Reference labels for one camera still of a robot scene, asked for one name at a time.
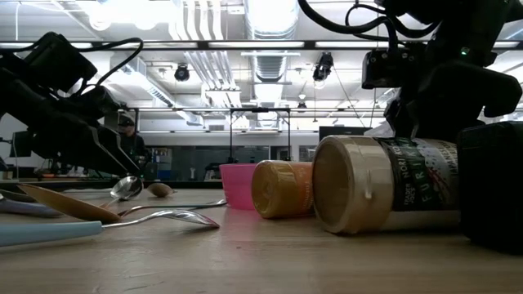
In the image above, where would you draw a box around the furikake jar with gold lid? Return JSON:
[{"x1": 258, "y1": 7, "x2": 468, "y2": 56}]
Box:
[{"x1": 311, "y1": 134, "x2": 463, "y2": 235}]

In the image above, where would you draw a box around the pink plastic bowl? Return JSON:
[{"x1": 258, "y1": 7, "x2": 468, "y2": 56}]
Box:
[{"x1": 218, "y1": 163, "x2": 259, "y2": 212}]

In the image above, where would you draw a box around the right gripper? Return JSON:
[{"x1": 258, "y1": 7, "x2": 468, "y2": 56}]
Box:
[{"x1": 385, "y1": 59, "x2": 523, "y2": 143}]

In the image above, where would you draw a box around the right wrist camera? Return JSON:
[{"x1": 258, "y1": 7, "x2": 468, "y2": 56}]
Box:
[{"x1": 360, "y1": 47, "x2": 416, "y2": 91}]

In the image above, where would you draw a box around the black frame beam with lights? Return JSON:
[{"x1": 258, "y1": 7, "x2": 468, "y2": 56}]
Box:
[{"x1": 0, "y1": 39, "x2": 523, "y2": 51}]

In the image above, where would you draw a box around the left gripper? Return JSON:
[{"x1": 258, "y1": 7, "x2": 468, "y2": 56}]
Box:
[{"x1": 28, "y1": 87, "x2": 142, "y2": 177}]

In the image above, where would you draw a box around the black spotlight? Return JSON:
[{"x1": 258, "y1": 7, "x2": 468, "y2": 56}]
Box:
[
  {"x1": 173, "y1": 64, "x2": 191, "y2": 82},
  {"x1": 312, "y1": 51, "x2": 335, "y2": 82}
]

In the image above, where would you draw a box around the spoon with light blue handle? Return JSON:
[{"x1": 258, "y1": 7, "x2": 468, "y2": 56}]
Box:
[{"x1": 0, "y1": 208, "x2": 221, "y2": 248}]

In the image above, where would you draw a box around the white rectangular air duct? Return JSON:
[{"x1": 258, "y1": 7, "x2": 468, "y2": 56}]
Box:
[{"x1": 112, "y1": 56, "x2": 204, "y2": 127}]

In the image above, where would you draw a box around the dark computer monitor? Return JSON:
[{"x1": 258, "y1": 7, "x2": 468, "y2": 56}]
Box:
[{"x1": 10, "y1": 129, "x2": 34, "y2": 158}]

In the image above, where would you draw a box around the clear plastic snack bin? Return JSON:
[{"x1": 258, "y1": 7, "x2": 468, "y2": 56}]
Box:
[{"x1": 364, "y1": 121, "x2": 396, "y2": 139}]

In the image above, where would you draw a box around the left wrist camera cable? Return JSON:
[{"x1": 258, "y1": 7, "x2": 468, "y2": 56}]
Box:
[{"x1": 72, "y1": 37, "x2": 145, "y2": 99}]

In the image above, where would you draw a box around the black rig frame with posts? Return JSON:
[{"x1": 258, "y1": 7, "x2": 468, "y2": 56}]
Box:
[{"x1": 118, "y1": 105, "x2": 393, "y2": 164}]

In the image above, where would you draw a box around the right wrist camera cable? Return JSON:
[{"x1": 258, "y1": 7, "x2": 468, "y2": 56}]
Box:
[{"x1": 297, "y1": 0, "x2": 440, "y2": 47}]

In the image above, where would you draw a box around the black boxy object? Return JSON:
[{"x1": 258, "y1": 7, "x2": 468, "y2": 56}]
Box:
[{"x1": 456, "y1": 120, "x2": 523, "y2": 255}]

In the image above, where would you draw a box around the gold spoon with green handle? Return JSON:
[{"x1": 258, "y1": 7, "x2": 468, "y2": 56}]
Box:
[{"x1": 16, "y1": 182, "x2": 228, "y2": 225}]

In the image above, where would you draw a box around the wide dark screen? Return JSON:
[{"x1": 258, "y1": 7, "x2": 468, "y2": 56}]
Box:
[{"x1": 318, "y1": 125, "x2": 373, "y2": 140}]

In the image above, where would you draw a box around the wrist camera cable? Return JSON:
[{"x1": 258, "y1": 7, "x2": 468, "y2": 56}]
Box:
[
  {"x1": 297, "y1": 0, "x2": 440, "y2": 47},
  {"x1": 72, "y1": 37, "x2": 145, "y2": 99}
]

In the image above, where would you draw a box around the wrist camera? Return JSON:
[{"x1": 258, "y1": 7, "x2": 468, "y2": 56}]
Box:
[
  {"x1": 360, "y1": 47, "x2": 416, "y2": 91},
  {"x1": 23, "y1": 31, "x2": 99, "y2": 94}
]

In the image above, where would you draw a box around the spoon with purple handle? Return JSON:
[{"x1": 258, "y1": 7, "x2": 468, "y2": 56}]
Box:
[{"x1": 0, "y1": 198, "x2": 65, "y2": 219}]

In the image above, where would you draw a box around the orange spice jar yellow lid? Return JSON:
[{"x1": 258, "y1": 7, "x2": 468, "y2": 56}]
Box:
[{"x1": 250, "y1": 159, "x2": 316, "y2": 220}]

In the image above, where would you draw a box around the round white ventilation duct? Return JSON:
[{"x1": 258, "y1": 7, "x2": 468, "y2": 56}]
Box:
[{"x1": 244, "y1": 0, "x2": 300, "y2": 128}]

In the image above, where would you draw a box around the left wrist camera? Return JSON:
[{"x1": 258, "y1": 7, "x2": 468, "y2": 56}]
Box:
[{"x1": 23, "y1": 31, "x2": 99, "y2": 94}]

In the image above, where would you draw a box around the spoon with orange handle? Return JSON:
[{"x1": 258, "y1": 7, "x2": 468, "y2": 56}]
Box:
[{"x1": 101, "y1": 175, "x2": 145, "y2": 209}]

